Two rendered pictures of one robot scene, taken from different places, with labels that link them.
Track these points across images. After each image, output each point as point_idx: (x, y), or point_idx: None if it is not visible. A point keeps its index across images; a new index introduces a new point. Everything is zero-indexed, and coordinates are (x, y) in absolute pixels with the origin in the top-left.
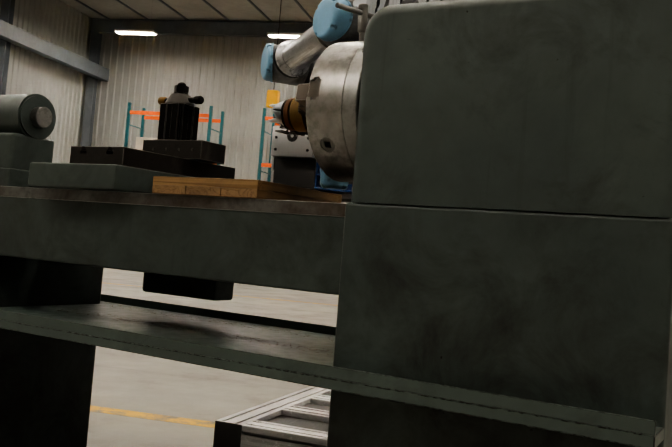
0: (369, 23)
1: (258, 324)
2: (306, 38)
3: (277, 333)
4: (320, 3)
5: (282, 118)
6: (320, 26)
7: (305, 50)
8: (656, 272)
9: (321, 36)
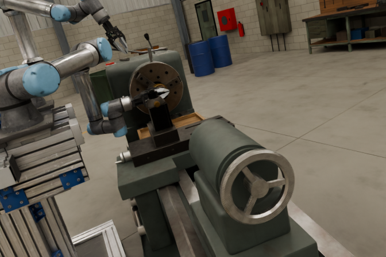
0: (180, 56)
1: (140, 220)
2: (84, 60)
3: (159, 198)
4: (102, 40)
5: (168, 94)
6: (107, 53)
7: (81, 68)
8: None
9: (109, 59)
